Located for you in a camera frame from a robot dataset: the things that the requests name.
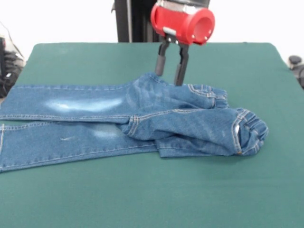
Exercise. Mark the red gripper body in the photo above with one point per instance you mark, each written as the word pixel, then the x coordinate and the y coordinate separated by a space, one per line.
pixel 173 21

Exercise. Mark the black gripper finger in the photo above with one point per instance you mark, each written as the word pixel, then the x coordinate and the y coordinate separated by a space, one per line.
pixel 160 66
pixel 181 71

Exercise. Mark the blue denim jeans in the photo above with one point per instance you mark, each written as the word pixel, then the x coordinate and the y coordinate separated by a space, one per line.
pixel 83 102

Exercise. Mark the black wheeled stand base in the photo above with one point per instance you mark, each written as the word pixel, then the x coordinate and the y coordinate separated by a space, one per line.
pixel 295 60
pixel 9 78

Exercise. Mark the dark green table cloth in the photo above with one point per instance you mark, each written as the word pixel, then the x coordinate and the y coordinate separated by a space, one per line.
pixel 152 197

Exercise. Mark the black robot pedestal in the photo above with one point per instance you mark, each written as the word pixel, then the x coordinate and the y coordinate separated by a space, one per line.
pixel 135 21

